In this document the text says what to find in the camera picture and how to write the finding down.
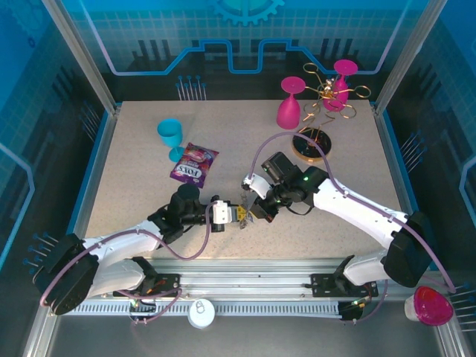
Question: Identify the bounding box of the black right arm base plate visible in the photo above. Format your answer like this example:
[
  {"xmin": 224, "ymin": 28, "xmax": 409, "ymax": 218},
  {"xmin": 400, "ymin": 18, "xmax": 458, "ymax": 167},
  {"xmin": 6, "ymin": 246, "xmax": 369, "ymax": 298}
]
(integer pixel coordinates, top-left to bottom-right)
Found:
[{"xmin": 310, "ymin": 272, "xmax": 379, "ymax": 298}]

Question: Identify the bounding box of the white slotted cable duct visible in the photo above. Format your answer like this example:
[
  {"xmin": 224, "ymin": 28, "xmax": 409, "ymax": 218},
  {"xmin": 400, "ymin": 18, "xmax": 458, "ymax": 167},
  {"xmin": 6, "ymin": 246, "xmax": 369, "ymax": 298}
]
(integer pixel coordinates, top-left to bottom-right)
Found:
[{"xmin": 59, "ymin": 300, "xmax": 343, "ymax": 317}]

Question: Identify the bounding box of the pink and white cup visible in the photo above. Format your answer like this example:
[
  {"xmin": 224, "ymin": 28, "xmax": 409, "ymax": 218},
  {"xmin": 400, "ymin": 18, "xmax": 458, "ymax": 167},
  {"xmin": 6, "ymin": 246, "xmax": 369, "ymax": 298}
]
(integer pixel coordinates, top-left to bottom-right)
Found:
[{"xmin": 404, "ymin": 285, "xmax": 454, "ymax": 327}]

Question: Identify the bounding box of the pink plastic goblet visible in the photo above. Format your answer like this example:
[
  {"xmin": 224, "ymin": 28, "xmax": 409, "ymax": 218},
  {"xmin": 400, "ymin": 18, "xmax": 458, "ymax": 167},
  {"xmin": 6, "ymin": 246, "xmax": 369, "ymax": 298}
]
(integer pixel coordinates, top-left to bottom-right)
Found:
[
  {"xmin": 322, "ymin": 59, "xmax": 359, "ymax": 112},
  {"xmin": 275, "ymin": 76, "xmax": 306, "ymax": 130}
]

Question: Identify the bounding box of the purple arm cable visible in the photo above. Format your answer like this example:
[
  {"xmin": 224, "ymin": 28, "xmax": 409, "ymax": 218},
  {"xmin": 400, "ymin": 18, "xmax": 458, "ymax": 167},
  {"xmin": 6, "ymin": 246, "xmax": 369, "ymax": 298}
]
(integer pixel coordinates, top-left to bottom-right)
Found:
[
  {"xmin": 39, "ymin": 200, "xmax": 220, "ymax": 325},
  {"xmin": 248, "ymin": 132, "xmax": 457, "ymax": 324}
]

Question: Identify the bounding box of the gold wire glass rack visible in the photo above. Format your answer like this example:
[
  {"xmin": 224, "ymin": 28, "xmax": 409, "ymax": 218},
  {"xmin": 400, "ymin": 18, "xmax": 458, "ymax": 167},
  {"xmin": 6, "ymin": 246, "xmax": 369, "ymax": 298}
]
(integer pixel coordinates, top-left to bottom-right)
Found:
[{"xmin": 292, "ymin": 62, "xmax": 372, "ymax": 164}]

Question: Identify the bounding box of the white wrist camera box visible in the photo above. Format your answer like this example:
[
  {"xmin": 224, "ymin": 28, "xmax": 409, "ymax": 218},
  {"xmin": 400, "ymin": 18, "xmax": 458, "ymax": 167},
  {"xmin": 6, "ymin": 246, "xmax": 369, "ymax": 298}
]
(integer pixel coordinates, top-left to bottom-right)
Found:
[
  {"xmin": 210, "ymin": 199, "xmax": 234, "ymax": 226},
  {"xmin": 241, "ymin": 173, "xmax": 275, "ymax": 201}
]

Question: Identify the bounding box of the white round lid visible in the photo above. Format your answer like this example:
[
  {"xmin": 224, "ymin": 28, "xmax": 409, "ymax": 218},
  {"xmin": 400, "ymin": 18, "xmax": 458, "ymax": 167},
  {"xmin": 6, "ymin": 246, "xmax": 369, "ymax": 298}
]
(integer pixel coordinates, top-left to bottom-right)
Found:
[{"xmin": 187, "ymin": 299, "xmax": 216, "ymax": 330}]

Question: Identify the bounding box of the aluminium frame post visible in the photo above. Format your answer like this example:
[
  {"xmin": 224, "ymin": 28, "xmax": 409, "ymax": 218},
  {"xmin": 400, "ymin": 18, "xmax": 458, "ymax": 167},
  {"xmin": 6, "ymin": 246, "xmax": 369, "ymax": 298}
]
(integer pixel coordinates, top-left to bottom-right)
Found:
[
  {"xmin": 373, "ymin": 0, "xmax": 446, "ymax": 115},
  {"xmin": 40, "ymin": 0, "xmax": 122, "ymax": 115}
]

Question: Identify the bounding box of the cyan plastic goblet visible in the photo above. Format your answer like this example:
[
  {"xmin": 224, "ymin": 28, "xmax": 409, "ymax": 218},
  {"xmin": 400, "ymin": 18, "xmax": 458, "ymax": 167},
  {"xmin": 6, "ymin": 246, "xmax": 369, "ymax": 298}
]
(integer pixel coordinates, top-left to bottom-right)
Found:
[{"xmin": 156, "ymin": 118, "xmax": 186, "ymax": 163}]

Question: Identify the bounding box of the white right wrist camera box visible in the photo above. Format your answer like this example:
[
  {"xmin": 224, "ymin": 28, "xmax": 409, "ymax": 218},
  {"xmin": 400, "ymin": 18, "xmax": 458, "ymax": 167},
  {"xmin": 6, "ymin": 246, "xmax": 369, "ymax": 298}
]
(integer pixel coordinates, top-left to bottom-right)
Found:
[{"xmin": 241, "ymin": 173, "xmax": 275, "ymax": 201}]

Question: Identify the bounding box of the small clear zip bag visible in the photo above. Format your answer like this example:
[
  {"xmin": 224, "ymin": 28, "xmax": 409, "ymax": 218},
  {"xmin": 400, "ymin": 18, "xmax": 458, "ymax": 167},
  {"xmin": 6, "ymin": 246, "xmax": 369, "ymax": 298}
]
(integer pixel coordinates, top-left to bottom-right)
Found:
[{"xmin": 237, "ymin": 192, "xmax": 258, "ymax": 230}]

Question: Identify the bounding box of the black electronics board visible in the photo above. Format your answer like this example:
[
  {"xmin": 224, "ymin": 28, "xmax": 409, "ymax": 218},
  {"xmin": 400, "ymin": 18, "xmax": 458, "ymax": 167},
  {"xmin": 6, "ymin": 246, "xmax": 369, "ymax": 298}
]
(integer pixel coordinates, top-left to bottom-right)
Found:
[
  {"xmin": 128, "ymin": 300, "xmax": 158, "ymax": 325},
  {"xmin": 338, "ymin": 297, "xmax": 373, "ymax": 324}
]

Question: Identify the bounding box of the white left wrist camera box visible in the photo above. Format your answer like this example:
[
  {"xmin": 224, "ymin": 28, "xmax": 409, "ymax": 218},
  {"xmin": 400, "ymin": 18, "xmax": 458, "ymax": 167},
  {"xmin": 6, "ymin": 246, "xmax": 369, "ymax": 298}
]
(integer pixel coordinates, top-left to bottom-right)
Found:
[{"xmin": 210, "ymin": 199, "xmax": 234, "ymax": 226}]

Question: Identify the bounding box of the purple candy bag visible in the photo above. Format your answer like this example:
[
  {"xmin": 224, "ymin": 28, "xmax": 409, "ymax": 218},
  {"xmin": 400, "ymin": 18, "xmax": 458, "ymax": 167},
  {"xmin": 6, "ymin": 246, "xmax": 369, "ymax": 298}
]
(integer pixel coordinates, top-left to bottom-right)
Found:
[{"xmin": 170, "ymin": 142, "xmax": 219, "ymax": 187}]

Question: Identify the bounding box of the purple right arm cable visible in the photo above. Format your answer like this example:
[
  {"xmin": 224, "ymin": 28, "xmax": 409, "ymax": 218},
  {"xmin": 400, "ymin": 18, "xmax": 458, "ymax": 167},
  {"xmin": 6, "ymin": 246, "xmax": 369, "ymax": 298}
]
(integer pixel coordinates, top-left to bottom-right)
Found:
[{"xmin": 248, "ymin": 132, "xmax": 457, "ymax": 324}]

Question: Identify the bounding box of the aluminium mounting rail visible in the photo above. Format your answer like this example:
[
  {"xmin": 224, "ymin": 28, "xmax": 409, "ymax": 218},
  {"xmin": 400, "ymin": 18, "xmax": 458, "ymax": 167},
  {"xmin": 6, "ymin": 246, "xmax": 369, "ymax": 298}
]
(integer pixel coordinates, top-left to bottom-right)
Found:
[{"xmin": 77, "ymin": 258, "xmax": 443, "ymax": 302}]

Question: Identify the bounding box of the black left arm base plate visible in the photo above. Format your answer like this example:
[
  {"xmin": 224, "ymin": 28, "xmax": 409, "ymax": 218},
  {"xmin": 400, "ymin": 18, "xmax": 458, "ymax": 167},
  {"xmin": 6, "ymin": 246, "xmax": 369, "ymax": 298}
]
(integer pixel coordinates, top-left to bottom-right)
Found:
[{"xmin": 113, "ymin": 273, "xmax": 181, "ymax": 298}]

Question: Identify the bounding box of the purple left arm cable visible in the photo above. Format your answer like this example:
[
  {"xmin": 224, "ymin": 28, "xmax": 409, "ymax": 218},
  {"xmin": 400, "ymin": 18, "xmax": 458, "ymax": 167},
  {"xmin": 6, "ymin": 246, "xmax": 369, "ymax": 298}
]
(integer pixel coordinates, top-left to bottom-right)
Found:
[{"xmin": 39, "ymin": 200, "xmax": 220, "ymax": 325}]

